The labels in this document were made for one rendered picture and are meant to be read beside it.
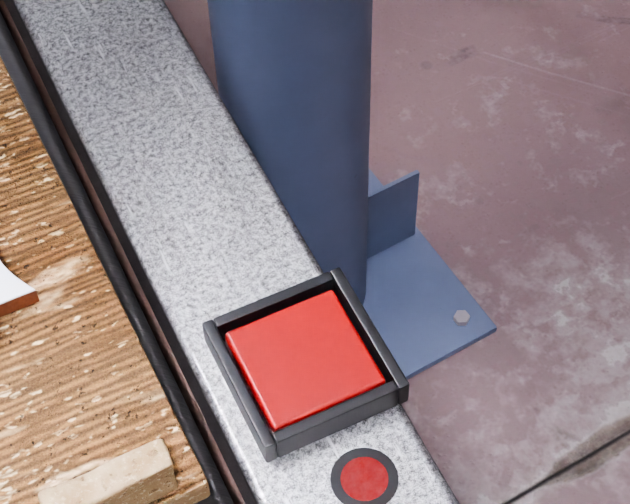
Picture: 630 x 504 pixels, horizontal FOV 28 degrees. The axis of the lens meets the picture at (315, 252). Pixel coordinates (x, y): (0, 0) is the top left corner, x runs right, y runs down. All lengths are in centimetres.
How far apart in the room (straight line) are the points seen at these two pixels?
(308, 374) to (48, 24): 30
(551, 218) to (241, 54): 70
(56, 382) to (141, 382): 4
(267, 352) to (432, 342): 109
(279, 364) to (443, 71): 143
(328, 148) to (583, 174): 62
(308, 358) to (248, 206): 11
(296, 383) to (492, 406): 107
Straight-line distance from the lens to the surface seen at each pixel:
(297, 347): 61
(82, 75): 76
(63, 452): 59
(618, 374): 171
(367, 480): 59
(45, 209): 67
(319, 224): 147
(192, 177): 70
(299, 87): 129
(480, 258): 178
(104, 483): 55
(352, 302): 62
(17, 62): 78
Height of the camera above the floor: 145
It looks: 55 degrees down
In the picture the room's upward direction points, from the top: 2 degrees counter-clockwise
